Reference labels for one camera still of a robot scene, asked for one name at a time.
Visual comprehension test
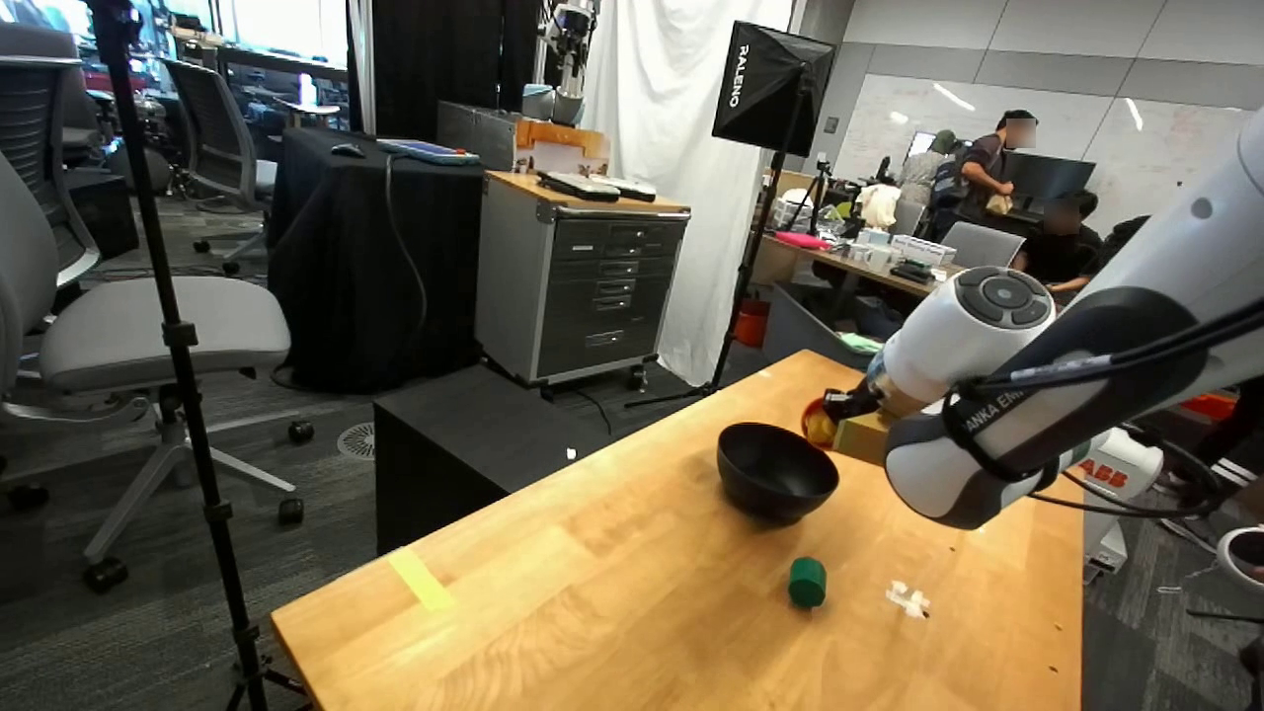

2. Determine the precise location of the small green block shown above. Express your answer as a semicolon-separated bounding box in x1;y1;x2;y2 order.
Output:
788;557;826;608

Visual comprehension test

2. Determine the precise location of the white tape patch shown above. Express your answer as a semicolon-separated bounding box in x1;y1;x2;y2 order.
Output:
887;582;934;618

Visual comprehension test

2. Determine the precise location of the orange plastic cup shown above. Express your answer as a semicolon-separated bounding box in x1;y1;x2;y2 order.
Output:
804;397;841;449

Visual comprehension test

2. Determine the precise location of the standing person dark shirt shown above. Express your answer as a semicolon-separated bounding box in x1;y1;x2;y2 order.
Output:
955;109;1041;220

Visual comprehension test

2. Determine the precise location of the black low side table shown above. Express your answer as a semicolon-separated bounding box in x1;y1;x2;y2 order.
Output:
373;360;702;557

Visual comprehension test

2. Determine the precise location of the black bowl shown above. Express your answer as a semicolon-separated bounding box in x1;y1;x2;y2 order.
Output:
714;421;841;524

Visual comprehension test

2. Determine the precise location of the grey drawer cabinet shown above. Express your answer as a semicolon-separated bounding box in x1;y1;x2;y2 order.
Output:
474;168;692;385

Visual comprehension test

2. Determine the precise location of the seated person at desk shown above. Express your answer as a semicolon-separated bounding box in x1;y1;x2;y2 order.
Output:
1020;188;1101;295

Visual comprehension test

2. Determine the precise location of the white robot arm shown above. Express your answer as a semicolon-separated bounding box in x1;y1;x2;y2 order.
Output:
875;109;1264;524

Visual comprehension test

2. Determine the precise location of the yellow wrist camera mount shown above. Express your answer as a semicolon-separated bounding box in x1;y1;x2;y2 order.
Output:
835;414;891;467

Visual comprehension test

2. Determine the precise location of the black tripod stand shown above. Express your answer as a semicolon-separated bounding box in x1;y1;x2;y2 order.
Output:
89;0;268;711

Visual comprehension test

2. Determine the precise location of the white office chair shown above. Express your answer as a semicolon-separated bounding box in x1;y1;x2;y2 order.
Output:
0;156;294;589

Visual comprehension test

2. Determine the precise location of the black softbox light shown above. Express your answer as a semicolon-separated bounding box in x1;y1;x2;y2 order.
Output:
710;18;838;156

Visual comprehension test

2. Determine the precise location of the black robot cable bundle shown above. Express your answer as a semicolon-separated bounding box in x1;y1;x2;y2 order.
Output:
941;295;1264;522

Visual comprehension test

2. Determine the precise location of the black draped table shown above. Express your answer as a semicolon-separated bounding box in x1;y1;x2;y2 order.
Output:
268;127;481;389

